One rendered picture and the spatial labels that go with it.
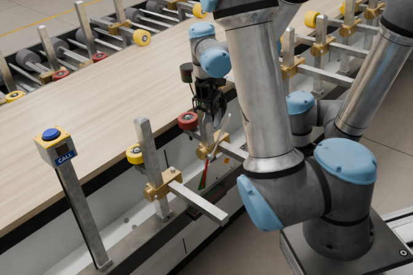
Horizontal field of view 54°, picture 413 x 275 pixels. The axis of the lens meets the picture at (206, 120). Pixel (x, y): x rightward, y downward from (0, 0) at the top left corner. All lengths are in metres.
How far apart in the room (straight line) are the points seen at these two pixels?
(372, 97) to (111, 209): 1.03
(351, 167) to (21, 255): 1.09
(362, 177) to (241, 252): 1.50
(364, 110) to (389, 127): 2.12
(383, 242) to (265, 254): 1.30
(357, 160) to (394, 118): 2.41
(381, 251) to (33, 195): 1.03
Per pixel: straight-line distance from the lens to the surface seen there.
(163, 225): 1.47
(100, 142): 1.57
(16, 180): 1.54
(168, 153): 1.67
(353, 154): 0.82
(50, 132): 1.07
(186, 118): 1.58
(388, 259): 0.96
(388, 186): 2.65
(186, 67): 1.35
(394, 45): 0.92
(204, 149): 1.47
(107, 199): 1.57
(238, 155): 1.44
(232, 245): 2.27
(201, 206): 1.29
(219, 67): 1.05
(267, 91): 0.72
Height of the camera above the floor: 1.79
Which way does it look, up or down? 35 degrees down
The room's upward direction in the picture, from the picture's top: 7 degrees counter-clockwise
